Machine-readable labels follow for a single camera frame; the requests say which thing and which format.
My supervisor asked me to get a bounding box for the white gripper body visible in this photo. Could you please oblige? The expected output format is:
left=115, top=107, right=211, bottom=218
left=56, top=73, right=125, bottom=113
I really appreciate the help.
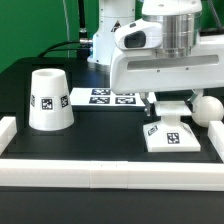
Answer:
left=110, top=18, right=224, bottom=94

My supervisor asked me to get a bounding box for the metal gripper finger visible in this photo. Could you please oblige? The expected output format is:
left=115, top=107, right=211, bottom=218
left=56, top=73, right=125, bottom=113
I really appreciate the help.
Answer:
left=139, top=93, right=151, bottom=116
left=187, top=89, right=203, bottom=110

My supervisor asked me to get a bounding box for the white left fence block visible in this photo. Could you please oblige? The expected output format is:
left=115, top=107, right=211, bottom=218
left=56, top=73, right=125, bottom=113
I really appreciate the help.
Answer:
left=0, top=116, right=17, bottom=155

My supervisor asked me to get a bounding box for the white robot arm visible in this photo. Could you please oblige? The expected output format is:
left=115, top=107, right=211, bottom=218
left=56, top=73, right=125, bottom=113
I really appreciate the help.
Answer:
left=88, top=0, right=224, bottom=106

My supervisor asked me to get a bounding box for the white lamp base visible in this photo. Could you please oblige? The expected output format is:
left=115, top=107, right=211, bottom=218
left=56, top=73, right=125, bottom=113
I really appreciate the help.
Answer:
left=143, top=101, right=201, bottom=152

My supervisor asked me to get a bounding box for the white marker sheet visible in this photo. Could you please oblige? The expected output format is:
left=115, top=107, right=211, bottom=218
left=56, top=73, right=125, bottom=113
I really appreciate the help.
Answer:
left=70, top=88, right=144, bottom=107

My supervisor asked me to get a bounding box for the white front fence wall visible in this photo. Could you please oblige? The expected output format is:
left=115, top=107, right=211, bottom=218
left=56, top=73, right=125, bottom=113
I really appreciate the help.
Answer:
left=0, top=159, right=224, bottom=191

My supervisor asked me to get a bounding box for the white fence block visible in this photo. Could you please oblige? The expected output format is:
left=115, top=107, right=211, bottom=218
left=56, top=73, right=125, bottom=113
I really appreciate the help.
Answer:
left=0, top=116, right=17, bottom=155
left=208, top=121, right=224, bottom=163

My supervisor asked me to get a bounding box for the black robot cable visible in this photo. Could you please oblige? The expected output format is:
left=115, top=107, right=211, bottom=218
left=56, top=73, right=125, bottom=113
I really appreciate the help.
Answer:
left=38, top=40, right=93, bottom=58

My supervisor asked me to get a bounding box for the white lamp shade cone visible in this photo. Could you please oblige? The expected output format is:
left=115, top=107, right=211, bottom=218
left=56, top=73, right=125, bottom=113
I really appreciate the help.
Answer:
left=29, top=68, right=74, bottom=131

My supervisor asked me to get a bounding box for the black upright cable connector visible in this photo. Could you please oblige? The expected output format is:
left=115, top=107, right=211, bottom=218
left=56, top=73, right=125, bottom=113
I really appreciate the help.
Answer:
left=77, top=0, right=88, bottom=60

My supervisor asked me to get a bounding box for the white lamp bulb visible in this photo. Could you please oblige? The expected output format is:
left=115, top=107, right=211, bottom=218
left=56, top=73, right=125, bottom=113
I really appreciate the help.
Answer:
left=192, top=96, right=224, bottom=128

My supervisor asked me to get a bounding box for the white right fence block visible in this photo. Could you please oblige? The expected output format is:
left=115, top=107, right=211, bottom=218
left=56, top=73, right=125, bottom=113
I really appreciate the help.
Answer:
left=208, top=121, right=224, bottom=163

